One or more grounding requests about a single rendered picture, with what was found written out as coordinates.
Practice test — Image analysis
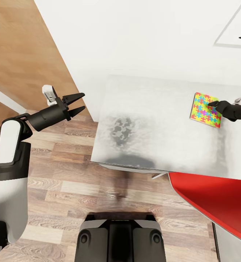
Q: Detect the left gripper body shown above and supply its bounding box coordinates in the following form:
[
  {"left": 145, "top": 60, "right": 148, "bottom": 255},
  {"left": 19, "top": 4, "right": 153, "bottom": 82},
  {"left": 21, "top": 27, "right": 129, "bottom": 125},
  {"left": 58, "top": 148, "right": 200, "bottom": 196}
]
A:
[{"left": 40, "top": 97, "right": 71, "bottom": 126}]

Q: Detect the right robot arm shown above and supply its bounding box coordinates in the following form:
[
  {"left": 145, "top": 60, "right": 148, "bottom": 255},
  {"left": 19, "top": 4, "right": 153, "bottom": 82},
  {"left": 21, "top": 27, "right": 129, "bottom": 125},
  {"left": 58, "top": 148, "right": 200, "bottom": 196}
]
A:
[{"left": 208, "top": 98, "right": 241, "bottom": 122}]

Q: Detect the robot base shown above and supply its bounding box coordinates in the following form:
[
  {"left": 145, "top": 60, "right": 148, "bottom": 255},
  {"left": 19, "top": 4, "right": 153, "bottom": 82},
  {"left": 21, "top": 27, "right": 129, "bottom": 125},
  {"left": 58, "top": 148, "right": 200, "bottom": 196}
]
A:
[{"left": 74, "top": 215, "right": 166, "bottom": 262}]

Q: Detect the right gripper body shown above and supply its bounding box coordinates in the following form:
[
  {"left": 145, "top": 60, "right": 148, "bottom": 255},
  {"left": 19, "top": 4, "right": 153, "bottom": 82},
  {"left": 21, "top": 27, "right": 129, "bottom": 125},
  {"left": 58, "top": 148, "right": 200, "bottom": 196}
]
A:
[{"left": 215, "top": 100, "right": 241, "bottom": 122}]

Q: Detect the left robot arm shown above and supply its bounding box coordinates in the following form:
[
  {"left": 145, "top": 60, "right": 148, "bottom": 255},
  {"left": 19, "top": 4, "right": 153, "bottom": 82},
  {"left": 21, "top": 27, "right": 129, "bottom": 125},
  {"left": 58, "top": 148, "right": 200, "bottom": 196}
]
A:
[{"left": 0, "top": 85, "right": 86, "bottom": 251}]

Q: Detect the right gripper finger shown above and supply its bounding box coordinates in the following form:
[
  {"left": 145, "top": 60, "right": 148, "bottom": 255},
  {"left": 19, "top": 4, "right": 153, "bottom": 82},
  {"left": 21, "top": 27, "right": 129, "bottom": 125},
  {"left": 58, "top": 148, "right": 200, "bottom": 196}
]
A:
[{"left": 208, "top": 101, "right": 221, "bottom": 107}]

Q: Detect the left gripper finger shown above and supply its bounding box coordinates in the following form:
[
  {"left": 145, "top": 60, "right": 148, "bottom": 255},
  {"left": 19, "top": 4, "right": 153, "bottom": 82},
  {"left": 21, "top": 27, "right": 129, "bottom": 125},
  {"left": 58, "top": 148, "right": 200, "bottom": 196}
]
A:
[
  {"left": 62, "top": 92, "right": 85, "bottom": 111},
  {"left": 68, "top": 106, "right": 86, "bottom": 118}
]

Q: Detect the jigsaw puzzle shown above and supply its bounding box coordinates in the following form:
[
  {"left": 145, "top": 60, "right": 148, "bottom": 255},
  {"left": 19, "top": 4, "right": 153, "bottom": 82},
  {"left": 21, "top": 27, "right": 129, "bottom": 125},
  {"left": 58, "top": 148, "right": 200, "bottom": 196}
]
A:
[{"left": 190, "top": 92, "right": 222, "bottom": 128}]

